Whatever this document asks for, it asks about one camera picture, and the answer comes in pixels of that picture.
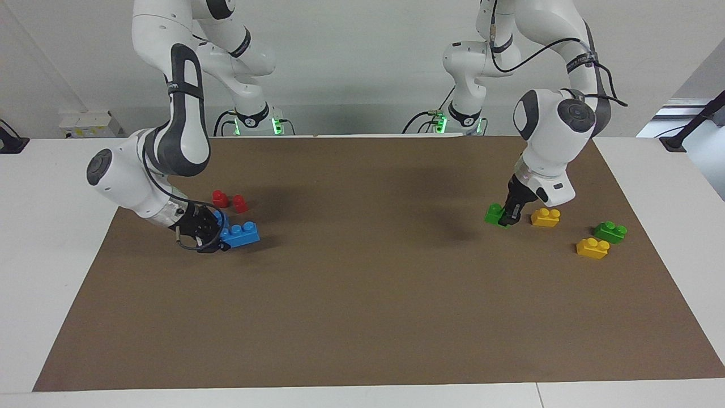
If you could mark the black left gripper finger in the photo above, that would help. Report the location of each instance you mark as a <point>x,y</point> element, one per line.
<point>511,217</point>

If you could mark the black stand with clamp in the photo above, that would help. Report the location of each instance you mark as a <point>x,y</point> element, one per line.
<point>694,122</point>

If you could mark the green two-stud toy block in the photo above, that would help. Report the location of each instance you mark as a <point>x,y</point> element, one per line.
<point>610,233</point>
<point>493,214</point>

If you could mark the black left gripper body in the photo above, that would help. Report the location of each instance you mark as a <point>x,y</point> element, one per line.
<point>520,195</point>

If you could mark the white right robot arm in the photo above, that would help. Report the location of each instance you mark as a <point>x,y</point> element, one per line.
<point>181,113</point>

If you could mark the white socket box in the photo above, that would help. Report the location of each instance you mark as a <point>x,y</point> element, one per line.
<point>90,123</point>

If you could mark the yellow two-stud toy block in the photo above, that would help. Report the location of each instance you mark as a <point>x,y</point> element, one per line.
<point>545,218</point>
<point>592,249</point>

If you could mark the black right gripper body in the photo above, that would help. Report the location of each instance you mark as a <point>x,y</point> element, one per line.
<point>191,222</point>

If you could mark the small red toy block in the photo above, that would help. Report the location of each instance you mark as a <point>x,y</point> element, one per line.
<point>241,204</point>
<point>220,199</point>

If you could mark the black table clamp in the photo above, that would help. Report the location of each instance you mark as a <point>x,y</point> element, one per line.
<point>11,143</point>

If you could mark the brown table mat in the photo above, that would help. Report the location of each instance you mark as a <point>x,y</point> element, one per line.
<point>362,317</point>

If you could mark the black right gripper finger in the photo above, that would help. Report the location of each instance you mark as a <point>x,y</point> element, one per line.
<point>216,218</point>
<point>215,246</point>

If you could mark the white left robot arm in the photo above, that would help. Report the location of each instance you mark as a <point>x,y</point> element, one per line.
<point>552,122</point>

